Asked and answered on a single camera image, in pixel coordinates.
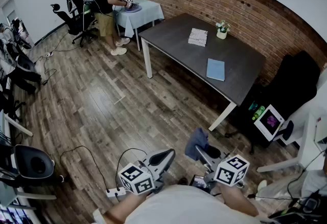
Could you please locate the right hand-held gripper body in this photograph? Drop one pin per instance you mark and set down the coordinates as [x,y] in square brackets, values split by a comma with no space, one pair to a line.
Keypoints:
[230,170]

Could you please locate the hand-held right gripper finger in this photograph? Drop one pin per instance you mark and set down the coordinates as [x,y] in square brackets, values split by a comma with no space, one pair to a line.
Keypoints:
[207,157]
[215,152]

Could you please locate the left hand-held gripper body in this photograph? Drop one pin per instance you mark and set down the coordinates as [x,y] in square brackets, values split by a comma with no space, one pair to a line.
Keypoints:
[136,179]

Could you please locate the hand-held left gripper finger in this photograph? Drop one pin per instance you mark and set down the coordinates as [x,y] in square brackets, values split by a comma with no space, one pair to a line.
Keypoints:
[159,152]
[169,162]

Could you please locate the dark blue cloth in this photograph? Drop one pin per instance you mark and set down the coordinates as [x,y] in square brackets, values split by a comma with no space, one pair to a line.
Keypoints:
[195,141]

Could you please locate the light blue notebook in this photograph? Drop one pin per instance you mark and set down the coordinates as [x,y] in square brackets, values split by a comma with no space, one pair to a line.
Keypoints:
[215,69]

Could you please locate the person's right forearm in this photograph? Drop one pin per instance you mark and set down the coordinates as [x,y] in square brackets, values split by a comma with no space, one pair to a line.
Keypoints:
[237,200]

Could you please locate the person's left forearm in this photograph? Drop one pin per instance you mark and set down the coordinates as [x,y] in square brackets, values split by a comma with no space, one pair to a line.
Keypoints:
[122,207]

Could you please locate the white power strip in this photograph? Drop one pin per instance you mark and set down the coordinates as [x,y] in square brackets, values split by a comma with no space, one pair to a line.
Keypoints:
[116,192]

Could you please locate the black waist device with screen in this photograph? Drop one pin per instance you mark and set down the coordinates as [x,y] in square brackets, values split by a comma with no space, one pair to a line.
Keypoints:
[198,181]

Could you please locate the person's white shirt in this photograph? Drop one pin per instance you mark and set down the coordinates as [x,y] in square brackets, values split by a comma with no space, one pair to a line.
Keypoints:
[184,205]

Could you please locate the green bottle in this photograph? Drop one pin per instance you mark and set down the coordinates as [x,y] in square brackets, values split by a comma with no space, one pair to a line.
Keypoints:
[258,113]

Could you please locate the white desk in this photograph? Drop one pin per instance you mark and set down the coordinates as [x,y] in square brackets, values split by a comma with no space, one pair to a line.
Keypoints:
[309,141]

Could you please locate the black round-backed chair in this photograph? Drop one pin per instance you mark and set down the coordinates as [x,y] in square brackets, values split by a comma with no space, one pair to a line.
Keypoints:
[33,164]

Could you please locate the black covered chair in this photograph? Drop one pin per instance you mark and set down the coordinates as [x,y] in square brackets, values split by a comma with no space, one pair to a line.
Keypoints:
[293,82]

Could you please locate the dark table with white legs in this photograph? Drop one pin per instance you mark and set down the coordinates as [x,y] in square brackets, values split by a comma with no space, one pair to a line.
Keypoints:
[184,46]

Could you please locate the white printed book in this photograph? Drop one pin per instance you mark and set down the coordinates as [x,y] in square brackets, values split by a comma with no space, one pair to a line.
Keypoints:
[198,37]

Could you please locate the potted flowers in white pot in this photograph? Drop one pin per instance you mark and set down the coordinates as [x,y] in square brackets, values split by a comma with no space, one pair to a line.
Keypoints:
[221,32]

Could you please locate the table with light blue cloth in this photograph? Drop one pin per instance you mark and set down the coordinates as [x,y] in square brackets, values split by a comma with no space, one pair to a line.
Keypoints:
[145,12]

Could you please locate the blue bowl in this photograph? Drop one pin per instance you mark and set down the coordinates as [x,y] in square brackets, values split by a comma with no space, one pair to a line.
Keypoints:
[133,8]

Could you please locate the black office chair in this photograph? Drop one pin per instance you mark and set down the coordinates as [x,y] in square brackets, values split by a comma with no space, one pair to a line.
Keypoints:
[74,23]

